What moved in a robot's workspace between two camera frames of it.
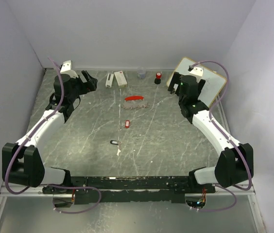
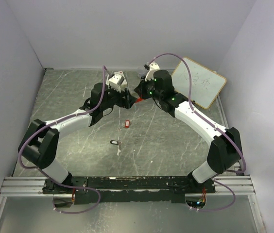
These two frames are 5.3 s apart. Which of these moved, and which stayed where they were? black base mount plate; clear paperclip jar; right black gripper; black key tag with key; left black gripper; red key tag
Moved: left black gripper; right black gripper
Stayed: black key tag with key; red key tag; clear paperclip jar; black base mount plate
